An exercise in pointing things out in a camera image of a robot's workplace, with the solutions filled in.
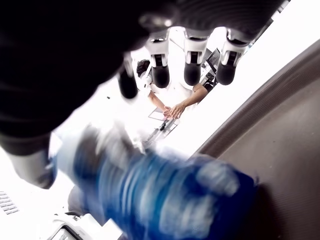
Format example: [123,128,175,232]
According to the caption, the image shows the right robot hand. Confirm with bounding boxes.
[0,0,291,190]

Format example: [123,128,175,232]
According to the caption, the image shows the blue Oreo package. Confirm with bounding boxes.
[48,119,261,240]

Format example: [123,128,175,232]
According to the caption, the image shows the papers on white table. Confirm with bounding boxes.
[147,107,167,121]

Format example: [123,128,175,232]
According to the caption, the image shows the seated person white shirt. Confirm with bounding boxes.
[136,47,210,120]

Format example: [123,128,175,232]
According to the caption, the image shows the black computer monitor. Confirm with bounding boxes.
[204,47,221,70]

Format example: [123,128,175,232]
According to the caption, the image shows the round dark brown tray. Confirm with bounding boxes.
[193,39,320,240]

